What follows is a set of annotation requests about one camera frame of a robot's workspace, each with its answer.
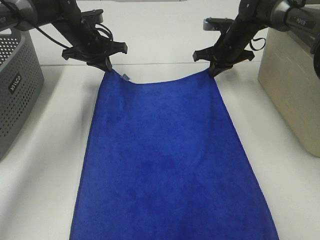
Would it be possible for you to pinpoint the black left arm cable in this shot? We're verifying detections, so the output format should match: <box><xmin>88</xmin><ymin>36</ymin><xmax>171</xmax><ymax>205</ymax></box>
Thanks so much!
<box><xmin>4</xmin><ymin>0</ymin><xmax>114</xmax><ymax>51</ymax></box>

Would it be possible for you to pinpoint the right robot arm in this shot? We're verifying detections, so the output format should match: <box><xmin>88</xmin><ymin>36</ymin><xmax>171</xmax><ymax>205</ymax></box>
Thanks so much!
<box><xmin>192</xmin><ymin>0</ymin><xmax>320</xmax><ymax>78</ymax></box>

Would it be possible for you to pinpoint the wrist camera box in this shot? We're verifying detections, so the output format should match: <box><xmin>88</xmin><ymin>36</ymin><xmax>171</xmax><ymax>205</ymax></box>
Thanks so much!
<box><xmin>81</xmin><ymin>9</ymin><xmax>104</xmax><ymax>24</ymax></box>
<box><xmin>203</xmin><ymin>17</ymin><xmax>234</xmax><ymax>33</ymax></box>

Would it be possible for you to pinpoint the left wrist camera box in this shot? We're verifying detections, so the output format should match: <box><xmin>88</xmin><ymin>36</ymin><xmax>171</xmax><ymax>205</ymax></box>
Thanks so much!
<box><xmin>81</xmin><ymin>9</ymin><xmax>104</xmax><ymax>24</ymax></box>

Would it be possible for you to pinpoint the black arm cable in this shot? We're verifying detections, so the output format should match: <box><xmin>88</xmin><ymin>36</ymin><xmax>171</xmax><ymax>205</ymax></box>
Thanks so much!
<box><xmin>4</xmin><ymin>0</ymin><xmax>114</xmax><ymax>51</ymax></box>
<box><xmin>249</xmin><ymin>34</ymin><xmax>266</xmax><ymax>52</ymax></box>

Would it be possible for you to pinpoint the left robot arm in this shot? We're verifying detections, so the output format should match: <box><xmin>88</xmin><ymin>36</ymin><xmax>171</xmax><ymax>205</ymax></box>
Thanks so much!
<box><xmin>0</xmin><ymin>0</ymin><xmax>128</xmax><ymax>72</ymax></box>

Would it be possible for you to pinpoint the blue microfiber towel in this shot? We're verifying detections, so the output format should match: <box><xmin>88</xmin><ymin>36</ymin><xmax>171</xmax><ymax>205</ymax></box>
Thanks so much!
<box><xmin>69</xmin><ymin>70</ymin><xmax>278</xmax><ymax>240</ymax></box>

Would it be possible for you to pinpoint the grey perforated plastic basket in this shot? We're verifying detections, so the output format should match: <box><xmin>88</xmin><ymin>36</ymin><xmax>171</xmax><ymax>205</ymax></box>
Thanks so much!
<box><xmin>0</xmin><ymin>28</ymin><xmax>44</xmax><ymax>158</ymax></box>

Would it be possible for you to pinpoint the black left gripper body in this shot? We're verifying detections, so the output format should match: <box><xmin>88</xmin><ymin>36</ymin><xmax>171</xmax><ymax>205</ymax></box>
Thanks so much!
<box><xmin>56</xmin><ymin>13</ymin><xmax>128</xmax><ymax>66</ymax></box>

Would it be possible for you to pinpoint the beige plastic storage bin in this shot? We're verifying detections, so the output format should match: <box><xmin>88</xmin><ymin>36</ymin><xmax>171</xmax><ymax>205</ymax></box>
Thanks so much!
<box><xmin>258</xmin><ymin>28</ymin><xmax>320</xmax><ymax>157</ymax></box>

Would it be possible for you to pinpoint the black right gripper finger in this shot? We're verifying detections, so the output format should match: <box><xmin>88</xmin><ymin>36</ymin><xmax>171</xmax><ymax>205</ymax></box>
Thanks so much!
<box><xmin>208</xmin><ymin>65</ymin><xmax>228</xmax><ymax>77</ymax></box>

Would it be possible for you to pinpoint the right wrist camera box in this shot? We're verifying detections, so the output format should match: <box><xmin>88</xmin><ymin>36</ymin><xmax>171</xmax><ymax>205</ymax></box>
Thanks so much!
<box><xmin>203</xmin><ymin>17</ymin><xmax>234</xmax><ymax>33</ymax></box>

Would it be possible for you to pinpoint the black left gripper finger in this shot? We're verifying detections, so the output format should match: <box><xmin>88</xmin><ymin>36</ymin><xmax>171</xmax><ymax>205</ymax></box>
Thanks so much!
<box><xmin>92</xmin><ymin>57</ymin><xmax>113</xmax><ymax>72</ymax></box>

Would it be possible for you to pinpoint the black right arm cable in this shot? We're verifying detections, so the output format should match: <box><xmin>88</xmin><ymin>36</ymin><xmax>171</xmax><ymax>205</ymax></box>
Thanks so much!
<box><xmin>249</xmin><ymin>34</ymin><xmax>266</xmax><ymax>52</ymax></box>

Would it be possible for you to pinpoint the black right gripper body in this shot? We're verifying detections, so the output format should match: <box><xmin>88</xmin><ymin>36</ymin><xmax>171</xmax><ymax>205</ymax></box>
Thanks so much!
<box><xmin>192</xmin><ymin>16</ymin><xmax>255</xmax><ymax>67</ymax></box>

